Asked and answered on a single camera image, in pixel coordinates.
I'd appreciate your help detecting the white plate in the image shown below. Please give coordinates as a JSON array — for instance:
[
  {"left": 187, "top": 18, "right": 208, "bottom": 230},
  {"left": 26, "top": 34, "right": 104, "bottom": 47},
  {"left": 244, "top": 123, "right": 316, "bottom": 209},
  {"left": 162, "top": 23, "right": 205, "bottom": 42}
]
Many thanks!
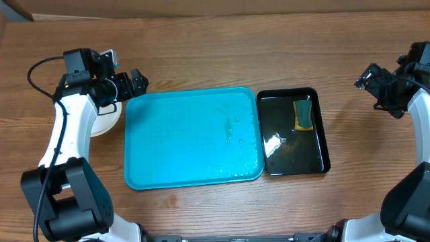
[{"left": 91, "top": 102, "right": 122, "bottom": 137}]

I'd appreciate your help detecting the yellow sponge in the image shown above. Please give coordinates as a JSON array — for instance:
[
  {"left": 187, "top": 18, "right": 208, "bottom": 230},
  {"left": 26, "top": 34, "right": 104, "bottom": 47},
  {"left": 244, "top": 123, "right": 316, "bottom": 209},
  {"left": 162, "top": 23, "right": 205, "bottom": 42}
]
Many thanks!
[{"left": 293, "top": 100, "right": 314, "bottom": 131}]

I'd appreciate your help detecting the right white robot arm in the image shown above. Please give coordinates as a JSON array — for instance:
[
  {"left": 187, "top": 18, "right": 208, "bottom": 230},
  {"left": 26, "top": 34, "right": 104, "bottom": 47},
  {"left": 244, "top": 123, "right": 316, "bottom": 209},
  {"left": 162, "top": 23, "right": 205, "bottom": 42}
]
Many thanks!
[{"left": 314, "top": 61, "right": 429, "bottom": 241}]

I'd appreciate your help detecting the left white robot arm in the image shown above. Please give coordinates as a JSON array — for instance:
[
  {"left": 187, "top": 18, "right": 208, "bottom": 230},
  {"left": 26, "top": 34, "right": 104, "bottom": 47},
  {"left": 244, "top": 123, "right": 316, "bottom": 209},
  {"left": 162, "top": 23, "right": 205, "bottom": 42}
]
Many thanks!
[{"left": 21, "top": 69, "right": 151, "bottom": 241}]

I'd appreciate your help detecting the teal plastic tray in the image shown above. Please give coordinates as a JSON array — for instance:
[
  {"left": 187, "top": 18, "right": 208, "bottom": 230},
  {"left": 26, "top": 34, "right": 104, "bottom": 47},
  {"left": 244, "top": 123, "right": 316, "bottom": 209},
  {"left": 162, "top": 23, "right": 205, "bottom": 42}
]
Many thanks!
[{"left": 124, "top": 87, "right": 264, "bottom": 190}]

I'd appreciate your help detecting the black water tray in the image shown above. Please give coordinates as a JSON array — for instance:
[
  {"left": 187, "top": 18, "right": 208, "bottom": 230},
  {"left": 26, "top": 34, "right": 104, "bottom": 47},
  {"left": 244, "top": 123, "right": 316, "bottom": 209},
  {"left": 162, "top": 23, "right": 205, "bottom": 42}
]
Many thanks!
[{"left": 257, "top": 87, "right": 331, "bottom": 176}]

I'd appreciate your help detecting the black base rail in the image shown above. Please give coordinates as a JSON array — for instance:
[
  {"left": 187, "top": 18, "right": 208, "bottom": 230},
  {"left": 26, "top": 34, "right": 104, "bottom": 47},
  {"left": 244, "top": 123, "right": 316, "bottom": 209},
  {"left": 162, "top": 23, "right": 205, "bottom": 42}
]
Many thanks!
[{"left": 146, "top": 233, "right": 327, "bottom": 242}]

